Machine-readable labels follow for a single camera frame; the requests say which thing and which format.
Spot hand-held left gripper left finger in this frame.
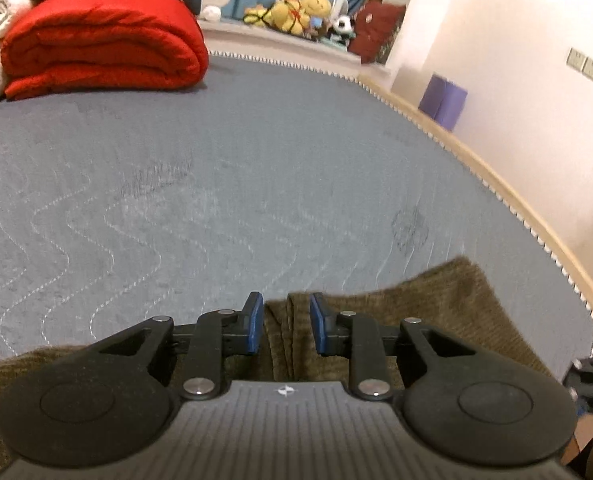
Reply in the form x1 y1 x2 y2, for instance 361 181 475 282
96 291 266 401

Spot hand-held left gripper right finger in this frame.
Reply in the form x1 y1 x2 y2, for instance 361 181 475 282
309 292 477 401

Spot olive corduroy pants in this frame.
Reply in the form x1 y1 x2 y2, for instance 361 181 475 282
0 256 574 480

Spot grey quilted mattress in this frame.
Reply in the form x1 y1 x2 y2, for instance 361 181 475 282
0 50 593 391

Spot purple box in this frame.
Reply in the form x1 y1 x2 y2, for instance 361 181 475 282
418 73 468 132

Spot yellow and orange plush toy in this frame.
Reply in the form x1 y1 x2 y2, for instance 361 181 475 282
270 0 311 37

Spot round yellow plush toy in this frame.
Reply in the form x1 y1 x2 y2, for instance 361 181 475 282
301 0 333 22

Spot red folded blanket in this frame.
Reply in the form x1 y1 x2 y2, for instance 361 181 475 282
0 0 210 101

